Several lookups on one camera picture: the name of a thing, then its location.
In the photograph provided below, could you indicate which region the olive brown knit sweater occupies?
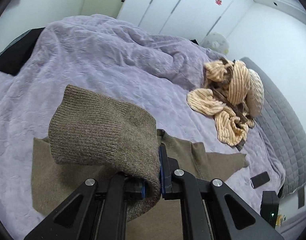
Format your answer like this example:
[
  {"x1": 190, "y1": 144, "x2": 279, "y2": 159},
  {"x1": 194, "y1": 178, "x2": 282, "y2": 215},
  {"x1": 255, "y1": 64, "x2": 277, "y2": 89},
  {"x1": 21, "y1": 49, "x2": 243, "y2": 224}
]
[{"x1": 31, "y1": 85, "x2": 248, "y2": 239}]

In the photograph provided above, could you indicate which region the black smartphone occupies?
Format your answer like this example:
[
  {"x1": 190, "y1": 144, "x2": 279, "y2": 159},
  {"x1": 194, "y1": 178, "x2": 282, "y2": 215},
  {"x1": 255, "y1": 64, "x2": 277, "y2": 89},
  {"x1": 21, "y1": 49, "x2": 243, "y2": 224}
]
[{"x1": 250, "y1": 171, "x2": 270, "y2": 189}]

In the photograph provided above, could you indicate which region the black device with green light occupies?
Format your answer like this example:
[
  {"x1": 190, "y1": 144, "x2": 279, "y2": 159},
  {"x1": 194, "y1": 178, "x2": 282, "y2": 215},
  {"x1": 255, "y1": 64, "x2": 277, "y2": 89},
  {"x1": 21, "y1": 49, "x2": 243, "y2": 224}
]
[{"x1": 260, "y1": 191, "x2": 279, "y2": 228}]

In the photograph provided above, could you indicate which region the grey quilted headboard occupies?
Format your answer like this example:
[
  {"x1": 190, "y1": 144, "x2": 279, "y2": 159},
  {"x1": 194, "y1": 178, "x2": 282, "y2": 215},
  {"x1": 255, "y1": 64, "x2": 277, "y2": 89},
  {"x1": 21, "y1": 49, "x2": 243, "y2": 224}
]
[{"x1": 241, "y1": 57, "x2": 306, "y2": 198}]

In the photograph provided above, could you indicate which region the beige knitted cushion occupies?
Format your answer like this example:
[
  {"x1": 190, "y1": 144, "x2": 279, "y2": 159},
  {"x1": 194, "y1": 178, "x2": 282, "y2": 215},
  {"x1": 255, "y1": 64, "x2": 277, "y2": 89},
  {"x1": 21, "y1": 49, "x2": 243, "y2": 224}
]
[{"x1": 246, "y1": 69, "x2": 265, "y2": 118}]

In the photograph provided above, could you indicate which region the cream striped garment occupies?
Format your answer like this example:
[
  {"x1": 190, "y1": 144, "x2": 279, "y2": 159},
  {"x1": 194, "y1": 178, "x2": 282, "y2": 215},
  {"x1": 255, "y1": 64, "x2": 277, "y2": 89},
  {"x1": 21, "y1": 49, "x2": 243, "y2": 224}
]
[{"x1": 187, "y1": 58, "x2": 254, "y2": 150}]

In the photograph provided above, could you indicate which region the lavender plush bed blanket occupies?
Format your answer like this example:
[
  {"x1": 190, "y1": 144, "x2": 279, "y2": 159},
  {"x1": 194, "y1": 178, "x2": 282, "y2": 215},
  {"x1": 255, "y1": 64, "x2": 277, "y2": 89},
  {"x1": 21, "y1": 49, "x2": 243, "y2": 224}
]
[{"x1": 0, "y1": 15, "x2": 285, "y2": 239}]

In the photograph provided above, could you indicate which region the black pillow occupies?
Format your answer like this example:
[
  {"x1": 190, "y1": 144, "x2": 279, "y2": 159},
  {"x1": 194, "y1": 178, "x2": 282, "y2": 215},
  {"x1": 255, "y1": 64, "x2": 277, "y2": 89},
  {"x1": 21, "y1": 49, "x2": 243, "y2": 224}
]
[{"x1": 0, "y1": 27, "x2": 45, "y2": 76}]

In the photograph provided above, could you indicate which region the white wardrobe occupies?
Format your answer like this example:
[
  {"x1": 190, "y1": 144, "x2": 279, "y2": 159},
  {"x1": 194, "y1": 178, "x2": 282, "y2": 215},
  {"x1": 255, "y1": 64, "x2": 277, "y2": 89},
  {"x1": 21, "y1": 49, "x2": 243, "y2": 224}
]
[{"x1": 117, "y1": 0, "x2": 254, "y2": 44}]

